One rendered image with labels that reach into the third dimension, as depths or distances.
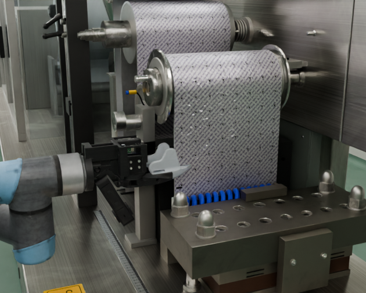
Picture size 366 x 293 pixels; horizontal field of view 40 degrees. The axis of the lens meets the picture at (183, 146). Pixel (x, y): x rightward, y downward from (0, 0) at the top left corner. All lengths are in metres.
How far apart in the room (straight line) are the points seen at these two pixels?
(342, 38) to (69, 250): 0.71
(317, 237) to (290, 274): 0.08
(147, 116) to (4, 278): 1.99
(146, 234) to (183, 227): 0.23
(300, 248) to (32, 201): 0.47
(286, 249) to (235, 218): 0.11
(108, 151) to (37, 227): 0.18
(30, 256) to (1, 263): 2.09
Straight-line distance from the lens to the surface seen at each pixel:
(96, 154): 0.93
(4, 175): 0.91
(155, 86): 0.98
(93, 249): 1.13
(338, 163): 1.39
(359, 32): 1.01
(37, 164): 0.92
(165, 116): 0.99
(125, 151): 0.93
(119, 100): 1.37
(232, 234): 0.89
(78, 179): 0.92
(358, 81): 1.01
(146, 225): 1.12
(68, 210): 1.33
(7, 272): 2.95
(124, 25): 1.22
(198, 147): 1.01
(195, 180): 1.03
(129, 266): 1.06
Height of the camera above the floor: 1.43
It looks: 17 degrees down
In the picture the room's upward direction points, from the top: straight up
